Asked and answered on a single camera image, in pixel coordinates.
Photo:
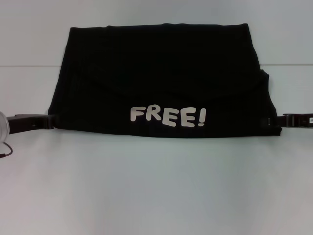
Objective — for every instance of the white and silver left robot arm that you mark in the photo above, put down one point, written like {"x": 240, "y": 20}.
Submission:
{"x": 3, "y": 127}

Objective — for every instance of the black t-shirt with FREE print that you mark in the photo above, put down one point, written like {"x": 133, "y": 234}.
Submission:
{"x": 159, "y": 80}

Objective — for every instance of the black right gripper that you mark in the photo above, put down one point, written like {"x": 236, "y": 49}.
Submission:
{"x": 300, "y": 120}

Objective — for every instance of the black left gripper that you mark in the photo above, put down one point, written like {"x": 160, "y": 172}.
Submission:
{"x": 27, "y": 122}

